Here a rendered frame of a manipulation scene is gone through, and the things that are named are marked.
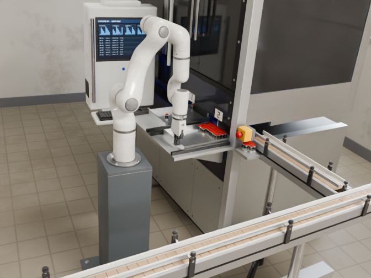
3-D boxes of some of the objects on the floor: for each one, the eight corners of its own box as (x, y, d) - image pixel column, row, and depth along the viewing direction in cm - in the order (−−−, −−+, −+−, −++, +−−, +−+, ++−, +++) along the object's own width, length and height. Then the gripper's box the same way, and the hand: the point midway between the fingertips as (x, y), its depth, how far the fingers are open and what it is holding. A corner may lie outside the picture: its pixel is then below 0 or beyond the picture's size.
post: (221, 253, 297) (267, -78, 208) (226, 258, 292) (275, -78, 203) (213, 255, 294) (256, -80, 205) (218, 261, 289) (264, -80, 200)
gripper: (167, 111, 242) (165, 140, 249) (179, 121, 230) (176, 150, 238) (179, 110, 245) (176, 138, 253) (191, 119, 234) (188, 149, 241)
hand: (176, 141), depth 244 cm, fingers closed, pressing on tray
